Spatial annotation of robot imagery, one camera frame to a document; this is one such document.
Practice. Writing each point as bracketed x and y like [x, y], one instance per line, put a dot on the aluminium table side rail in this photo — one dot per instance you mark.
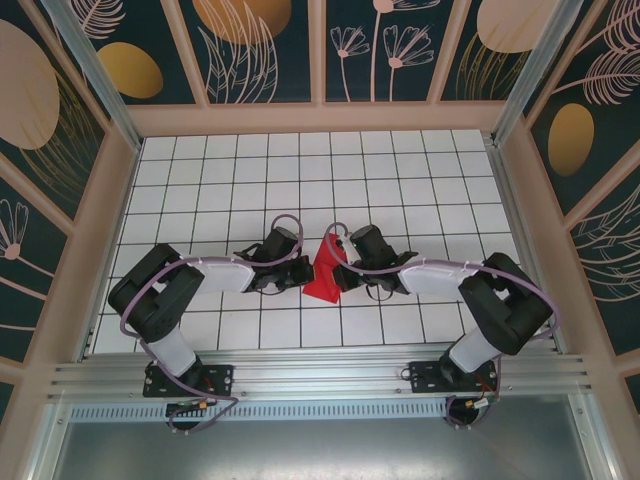
[525, 250]

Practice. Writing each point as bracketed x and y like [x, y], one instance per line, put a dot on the aluminium frame post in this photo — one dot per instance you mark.
[530, 75]
[95, 80]

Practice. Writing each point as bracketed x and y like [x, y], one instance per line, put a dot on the red paper sheet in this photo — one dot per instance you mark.
[325, 280]

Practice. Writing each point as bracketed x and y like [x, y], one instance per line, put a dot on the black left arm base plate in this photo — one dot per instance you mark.
[220, 380]

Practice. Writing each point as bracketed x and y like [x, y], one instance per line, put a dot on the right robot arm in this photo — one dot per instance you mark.
[505, 305]

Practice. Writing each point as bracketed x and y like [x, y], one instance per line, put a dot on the aluminium mounting rail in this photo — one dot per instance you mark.
[320, 372]

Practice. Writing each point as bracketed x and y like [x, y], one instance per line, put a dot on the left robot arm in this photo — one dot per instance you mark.
[150, 300]

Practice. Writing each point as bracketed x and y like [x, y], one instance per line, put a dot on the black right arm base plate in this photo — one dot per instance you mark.
[425, 377]

